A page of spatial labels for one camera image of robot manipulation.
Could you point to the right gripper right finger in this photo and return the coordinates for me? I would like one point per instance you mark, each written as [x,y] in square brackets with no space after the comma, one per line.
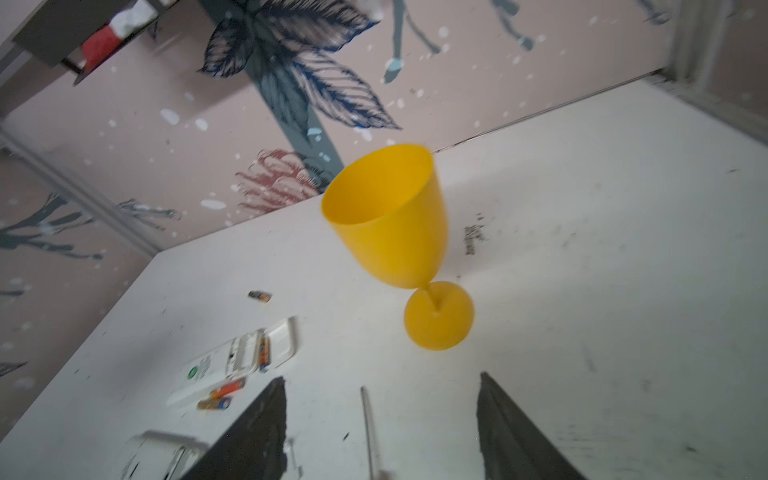
[511,444]

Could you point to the black wall basket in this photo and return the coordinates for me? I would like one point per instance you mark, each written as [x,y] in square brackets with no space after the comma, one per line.
[55,31]

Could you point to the orange battery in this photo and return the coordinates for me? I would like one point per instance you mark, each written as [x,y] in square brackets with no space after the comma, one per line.
[228,389]

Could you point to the red cassava chips bag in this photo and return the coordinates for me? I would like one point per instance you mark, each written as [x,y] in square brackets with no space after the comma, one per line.
[104,42]

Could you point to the white battery cover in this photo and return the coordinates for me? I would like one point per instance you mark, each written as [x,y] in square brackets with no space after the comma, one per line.
[282,343]

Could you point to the grey remote control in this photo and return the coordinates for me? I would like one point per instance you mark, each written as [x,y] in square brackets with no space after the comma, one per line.
[157,455]

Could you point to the orange black screwdriver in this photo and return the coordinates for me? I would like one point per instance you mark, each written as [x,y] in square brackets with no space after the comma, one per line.
[375,469]

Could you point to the black gold AAA battery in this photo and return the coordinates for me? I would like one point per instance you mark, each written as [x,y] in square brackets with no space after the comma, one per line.
[260,296]

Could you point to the gold blue AAA battery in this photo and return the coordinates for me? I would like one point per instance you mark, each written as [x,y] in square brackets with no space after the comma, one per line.
[264,354]

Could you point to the white remote control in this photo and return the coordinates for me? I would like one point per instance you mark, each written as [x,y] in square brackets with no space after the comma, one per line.
[224,364]

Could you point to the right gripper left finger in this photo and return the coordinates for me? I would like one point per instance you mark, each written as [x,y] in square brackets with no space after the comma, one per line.
[253,446]

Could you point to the yellow plastic goblet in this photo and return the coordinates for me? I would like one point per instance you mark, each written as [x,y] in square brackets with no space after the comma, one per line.
[388,210]

